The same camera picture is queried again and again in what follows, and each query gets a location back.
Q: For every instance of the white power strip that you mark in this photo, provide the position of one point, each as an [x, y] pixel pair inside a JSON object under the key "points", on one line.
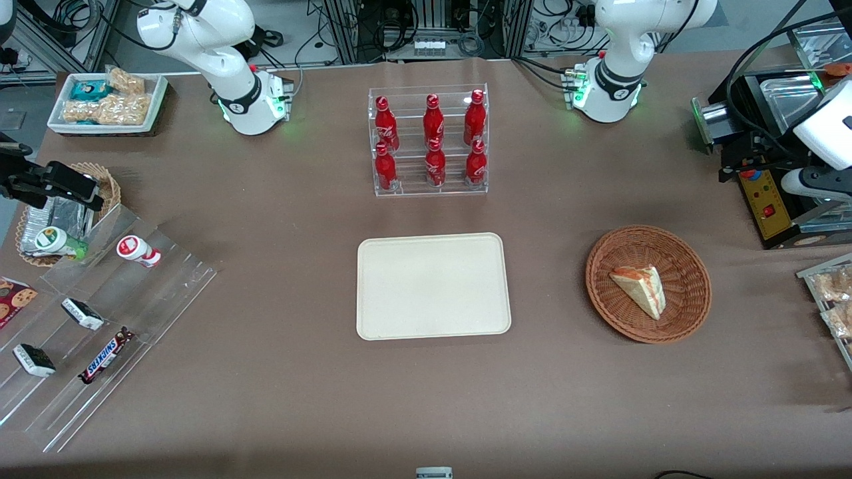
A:
{"points": [[429, 48]]}

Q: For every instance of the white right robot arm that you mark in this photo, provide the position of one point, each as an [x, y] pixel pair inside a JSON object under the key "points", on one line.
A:
{"points": [[226, 66]]}

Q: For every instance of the aluminium profile frame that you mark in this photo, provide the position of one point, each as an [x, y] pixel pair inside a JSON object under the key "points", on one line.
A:
{"points": [[40, 40]]}

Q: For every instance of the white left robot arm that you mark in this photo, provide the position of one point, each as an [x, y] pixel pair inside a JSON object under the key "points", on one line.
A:
{"points": [[626, 53]]}

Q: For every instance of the teal snack packet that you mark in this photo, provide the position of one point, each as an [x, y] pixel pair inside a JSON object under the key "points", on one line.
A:
{"points": [[88, 90]]}

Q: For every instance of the green yogurt drink bottle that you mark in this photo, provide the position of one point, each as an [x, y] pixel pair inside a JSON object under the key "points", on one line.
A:
{"points": [[53, 241]]}

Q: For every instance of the clear acrylic stepped display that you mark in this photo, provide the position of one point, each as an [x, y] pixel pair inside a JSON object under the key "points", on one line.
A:
{"points": [[153, 299]]}

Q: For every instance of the white rectangular snack tray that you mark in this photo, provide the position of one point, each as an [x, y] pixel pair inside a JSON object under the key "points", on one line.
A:
{"points": [[156, 100]]}

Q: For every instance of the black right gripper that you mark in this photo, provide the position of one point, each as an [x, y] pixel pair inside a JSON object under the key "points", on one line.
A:
{"points": [[14, 180]]}

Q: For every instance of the clear bagged snack pack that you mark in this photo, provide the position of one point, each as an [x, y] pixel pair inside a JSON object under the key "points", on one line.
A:
{"points": [[840, 320], [835, 285]]}

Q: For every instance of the red cola bottle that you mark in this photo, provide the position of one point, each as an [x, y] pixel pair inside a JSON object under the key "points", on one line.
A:
{"points": [[385, 169], [476, 165], [433, 120], [435, 166], [384, 126], [474, 118]]}

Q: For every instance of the small light wicker basket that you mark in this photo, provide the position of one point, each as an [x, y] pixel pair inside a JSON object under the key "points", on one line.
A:
{"points": [[112, 189]]}

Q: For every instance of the silver foil packet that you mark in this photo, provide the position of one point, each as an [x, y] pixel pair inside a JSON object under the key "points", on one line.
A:
{"points": [[63, 213]]}

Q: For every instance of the small white grey device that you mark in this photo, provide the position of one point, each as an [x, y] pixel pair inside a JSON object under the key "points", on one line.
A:
{"points": [[434, 474]]}

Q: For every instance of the round brown wicker basket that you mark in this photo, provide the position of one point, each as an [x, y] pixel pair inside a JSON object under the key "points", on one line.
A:
{"points": [[685, 266]]}

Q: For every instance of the red cookie box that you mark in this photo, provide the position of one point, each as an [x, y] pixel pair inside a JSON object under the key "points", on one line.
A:
{"points": [[16, 299]]}

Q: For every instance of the black snack box white label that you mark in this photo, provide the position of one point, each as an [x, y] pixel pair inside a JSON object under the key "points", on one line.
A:
{"points": [[83, 314], [33, 360]]}

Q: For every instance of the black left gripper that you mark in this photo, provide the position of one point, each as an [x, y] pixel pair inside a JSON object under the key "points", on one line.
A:
{"points": [[771, 148]]}

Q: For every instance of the rice cracker pack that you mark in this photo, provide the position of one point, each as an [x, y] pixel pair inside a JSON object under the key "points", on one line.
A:
{"points": [[126, 81], [80, 112], [125, 110]]}

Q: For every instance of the clear acrylic bottle rack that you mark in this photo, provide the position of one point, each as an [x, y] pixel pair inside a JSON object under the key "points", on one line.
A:
{"points": [[409, 186]]}

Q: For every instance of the aluminium equipment rack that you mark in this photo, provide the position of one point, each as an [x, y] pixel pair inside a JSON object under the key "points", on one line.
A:
{"points": [[373, 26]]}

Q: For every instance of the triangular sandwich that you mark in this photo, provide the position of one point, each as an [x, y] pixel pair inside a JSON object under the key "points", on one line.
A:
{"points": [[642, 289]]}

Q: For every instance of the grey tray with snacks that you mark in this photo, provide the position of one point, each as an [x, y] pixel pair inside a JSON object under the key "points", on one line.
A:
{"points": [[809, 283]]}

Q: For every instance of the Snickers chocolate bar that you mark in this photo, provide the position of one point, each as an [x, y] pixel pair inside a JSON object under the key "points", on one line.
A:
{"points": [[106, 356]]}

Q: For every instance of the cream rectangular serving tray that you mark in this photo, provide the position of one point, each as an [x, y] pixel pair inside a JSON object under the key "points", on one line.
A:
{"points": [[432, 286]]}

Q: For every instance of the red yogurt drink bottle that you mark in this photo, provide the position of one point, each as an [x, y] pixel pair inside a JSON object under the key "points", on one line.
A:
{"points": [[136, 249]]}

